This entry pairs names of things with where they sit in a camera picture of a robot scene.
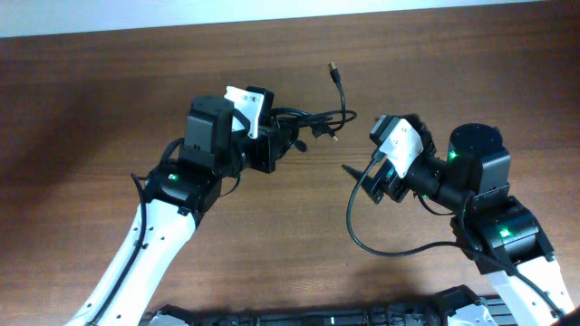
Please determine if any thick black cable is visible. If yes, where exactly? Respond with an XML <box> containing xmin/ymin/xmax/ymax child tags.
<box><xmin>269</xmin><ymin>61</ymin><xmax>358</xmax><ymax>155</ymax></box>

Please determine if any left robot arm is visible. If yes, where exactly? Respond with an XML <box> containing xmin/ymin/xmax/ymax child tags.
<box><xmin>69</xmin><ymin>87</ymin><xmax>296</xmax><ymax>325</ymax></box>

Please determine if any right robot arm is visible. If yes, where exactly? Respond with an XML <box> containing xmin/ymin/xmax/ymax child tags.
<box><xmin>345</xmin><ymin>114</ymin><xmax>579</xmax><ymax>325</ymax></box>

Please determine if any right camera cable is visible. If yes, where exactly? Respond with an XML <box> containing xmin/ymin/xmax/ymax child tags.
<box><xmin>345</xmin><ymin>151</ymin><xmax>567</xmax><ymax>318</ymax></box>

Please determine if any camera cable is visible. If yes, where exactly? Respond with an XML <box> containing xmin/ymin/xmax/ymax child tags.
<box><xmin>345</xmin><ymin>151</ymin><xmax>567</xmax><ymax>318</ymax></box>
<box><xmin>88</xmin><ymin>172</ymin><xmax>150</xmax><ymax>326</ymax></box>

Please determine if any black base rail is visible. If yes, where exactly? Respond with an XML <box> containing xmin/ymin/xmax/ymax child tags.
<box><xmin>139</xmin><ymin>285</ymin><xmax>517</xmax><ymax>326</ymax></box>

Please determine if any left camera cable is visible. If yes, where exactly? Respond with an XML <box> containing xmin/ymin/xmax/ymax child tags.
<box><xmin>88</xmin><ymin>172</ymin><xmax>150</xmax><ymax>326</ymax></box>

